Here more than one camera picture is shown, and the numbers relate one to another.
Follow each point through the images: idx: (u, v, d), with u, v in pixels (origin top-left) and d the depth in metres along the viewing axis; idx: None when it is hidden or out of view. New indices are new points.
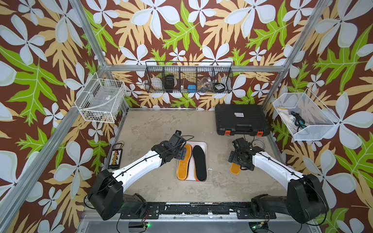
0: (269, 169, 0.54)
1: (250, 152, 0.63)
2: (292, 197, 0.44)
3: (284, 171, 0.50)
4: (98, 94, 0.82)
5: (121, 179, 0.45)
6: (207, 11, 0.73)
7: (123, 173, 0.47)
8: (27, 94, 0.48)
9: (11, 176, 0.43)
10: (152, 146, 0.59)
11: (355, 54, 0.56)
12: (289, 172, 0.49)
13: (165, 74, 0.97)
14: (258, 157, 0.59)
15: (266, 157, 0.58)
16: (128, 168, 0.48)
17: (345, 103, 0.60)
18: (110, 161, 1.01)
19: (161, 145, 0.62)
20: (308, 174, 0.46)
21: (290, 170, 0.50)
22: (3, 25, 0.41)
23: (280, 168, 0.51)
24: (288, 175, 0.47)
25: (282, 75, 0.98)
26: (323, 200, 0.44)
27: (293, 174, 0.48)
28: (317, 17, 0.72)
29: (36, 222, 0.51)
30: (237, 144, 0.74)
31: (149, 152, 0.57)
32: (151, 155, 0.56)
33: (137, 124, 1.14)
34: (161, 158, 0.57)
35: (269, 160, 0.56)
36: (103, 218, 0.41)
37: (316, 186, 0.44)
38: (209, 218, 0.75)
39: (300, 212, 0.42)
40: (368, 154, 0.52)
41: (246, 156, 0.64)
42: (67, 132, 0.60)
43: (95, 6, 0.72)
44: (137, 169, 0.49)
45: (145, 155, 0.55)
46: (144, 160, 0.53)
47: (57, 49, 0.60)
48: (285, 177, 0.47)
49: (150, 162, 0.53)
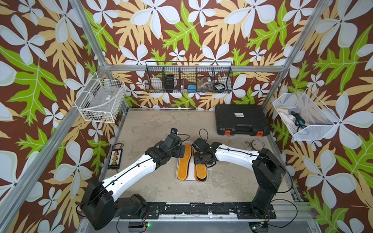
0: (232, 159, 0.58)
1: (211, 150, 0.65)
2: (260, 177, 0.49)
3: (244, 155, 0.54)
4: (98, 94, 0.82)
5: (111, 189, 0.43)
6: (207, 11, 0.73)
7: (114, 181, 0.45)
8: (27, 94, 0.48)
9: (11, 176, 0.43)
10: (146, 150, 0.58)
11: (355, 54, 0.56)
12: (248, 154, 0.53)
13: (165, 74, 0.97)
14: (220, 152, 0.62)
15: (225, 148, 0.62)
16: (119, 176, 0.47)
17: (345, 103, 0.60)
18: (110, 161, 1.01)
19: (156, 147, 0.60)
20: (262, 150, 0.52)
21: (247, 152, 0.55)
22: (3, 25, 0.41)
23: (241, 154, 0.55)
24: (248, 158, 0.52)
25: (282, 75, 0.98)
26: (279, 165, 0.51)
27: (251, 156, 0.52)
28: (317, 17, 0.72)
29: (36, 221, 0.51)
30: (196, 146, 0.74)
31: (143, 157, 0.55)
32: (145, 159, 0.54)
33: (137, 124, 1.14)
34: (156, 162, 0.55)
35: (228, 151, 0.60)
36: (96, 227, 0.41)
37: (270, 157, 0.51)
38: (210, 218, 0.75)
39: (270, 186, 0.48)
40: (367, 154, 0.52)
41: (209, 156, 0.66)
42: (67, 132, 0.60)
43: (95, 6, 0.72)
44: (128, 176, 0.48)
45: (137, 161, 0.53)
46: (137, 166, 0.51)
47: (57, 49, 0.60)
48: (247, 162, 0.52)
49: (143, 168, 0.51)
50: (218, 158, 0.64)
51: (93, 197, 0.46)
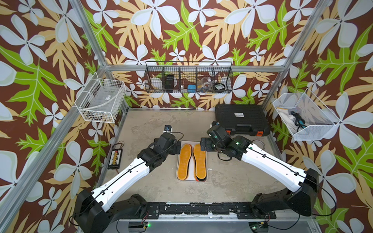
0: (265, 168, 0.48)
1: (237, 147, 0.52)
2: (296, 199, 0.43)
3: (287, 171, 0.45)
4: (98, 94, 0.82)
5: (101, 199, 0.42)
6: (207, 11, 0.73)
7: (104, 190, 0.43)
8: (27, 94, 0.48)
9: (11, 176, 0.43)
10: (138, 154, 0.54)
11: (355, 54, 0.56)
12: (292, 172, 0.44)
13: (165, 74, 0.97)
14: (251, 156, 0.50)
15: (260, 153, 0.50)
16: (110, 185, 0.45)
17: (345, 103, 0.60)
18: (110, 161, 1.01)
19: (149, 149, 0.58)
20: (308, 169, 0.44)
21: (292, 169, 0.45)
22: (3, 25, 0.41)
23: (282, 168, 0.45)
24: (291, 177, 0.43)
25: (282, 75, 0.98)
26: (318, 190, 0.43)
27: (297, 175, 0.43)
28: (317, 17, 0.72)
29: (36, 221, 0.51)
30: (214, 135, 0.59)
31: (134, 161, 0.52)
32: (137, 164, 0.51)
33: (137, 124, 1.14)
34: (149, 165, 0.52)
35: (264, 158, 0.49)
36: None
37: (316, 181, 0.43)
38: (210, 218, 0.75)
39: (305, 210, 0.43)
40: (367, 154, 0.52)
41: (233, 152, 0.53)
42: (67, 132, 0.60)
43: (95, 6, 0.72)
44: (119, 184, 0.46)
45: (129, 166, 0.51)
46: (128, 172, 0.49)
47: (57, 49, 0.60)
48: (290, 181, 0.43)
49: (135, 173, 0.49)
50: (241, 158, 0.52)
51: (85, 206, 0.45)
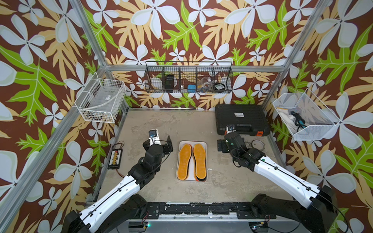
0: (277, 180, 0.49)
1: (250, 158, 0.55)
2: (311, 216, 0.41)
3: (298, 185, 0.45)
4: (98, 94, 0.82)
5: (90, 221, 0.42)
6: (207, 11, 0.73)
7: (93, 211, 0.43)
8: (27, 94, 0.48)
9: (11, 176, 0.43)
10: (129, 171, 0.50)
11: (355, 54, 0.56)
12: (304, 186, 0.44)
13: (165, 74, 0.97)
14: (263, 167, 0.52)
15: (272, 165, 0.51)
16: (98, 205, 0.45)
17: (345, 103, 0.60)
18: (110, 161, 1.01)
19: (139, 164, 0.58)
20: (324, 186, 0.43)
21: (304, 183, 0.45)
22: (3, 25, 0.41)
23: (294, 182, 0.46)
24: (304, 191, 0.43)
25: (282, 75, 0.98)
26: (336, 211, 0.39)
27: (309, 190, 0.43)
28: (317, 17, 0.72)
29: (36, 221, 0.51)
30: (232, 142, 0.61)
31: (125, 179, 0.52)
32: (127, 182, 0.52)
33: (137, 124, 1.14)
34: (139, 182, 0.53)
35: (276, 170, 0.50)
36: None
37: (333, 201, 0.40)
38: (210, 218, 0.75)
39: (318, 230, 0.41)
40: (367, 154, 0.52)
41: (246, 162, 0.56)
42: (67, 132, 0.60)
43: (95, 6, 0.72)
44: (108, 204, 0.46)
45: (119, 185, 0.51)
46: (118, 191, 0.49)
47: (57, 49, 0.60)
48: (301, 195, 0.43)
49: (124, 192, 0.49)
50: (253, 170, 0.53)
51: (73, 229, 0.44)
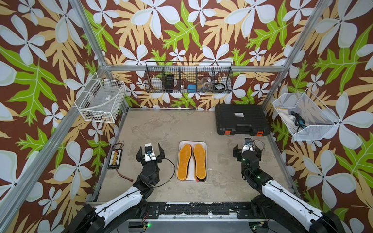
0: (282, 202, 0.52)
1: (260, 182, 0.59)
2: None
3: (301, 208, 0.47)
4: (98, 94, 0.82)
5: (103, 215, 0.46)
6: (207, 11, 0.73)
7: (106, 208, 0.48)
8: (27, 93, 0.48)
9: (11, 176, 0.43)
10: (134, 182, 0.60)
11: (355, 54, 0.56)
12: (306, 209, 0.46)
13: (165, 74, 0.97)
14: (269, 188, 0.56)
15: (277, 188, 0.55)
16: (110, 205, 0.50)
17: (345, 103, 0.60)
18: (110, 161, 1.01)
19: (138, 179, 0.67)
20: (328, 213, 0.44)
21: (308, 207, 0.47)
22: (3, 25, 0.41)
23: (297, 205, 0.48)
24: (306, 214, 0.45)
25: (282, 75, 0.98)
26: None
27: (311, 212, 0.45)
28: (317, 17, 0.72)
29: (36, 221, 0.51)
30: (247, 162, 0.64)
31: (131, 188, 0.60)
32: (133, 191, 0.59)
33: (137, 124, 1.14)
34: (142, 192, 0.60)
35: (281, 192, 0.53)
36: None
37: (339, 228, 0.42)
38: (210, 218, 0.75)
39: None
40: (368, 154, 0.52)
41: (255, 185, 0.61)
42: (67, 132, 0.60)
43: (95, 6, 0.72)
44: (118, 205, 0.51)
45: (127, 191, 0.58)
46: (126, 196, 0.55)
47: (57, 49, 0.60)
48: (303, 217, 0.45)
49: (131, 198, 0.56)
50: (262, 192, 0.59)
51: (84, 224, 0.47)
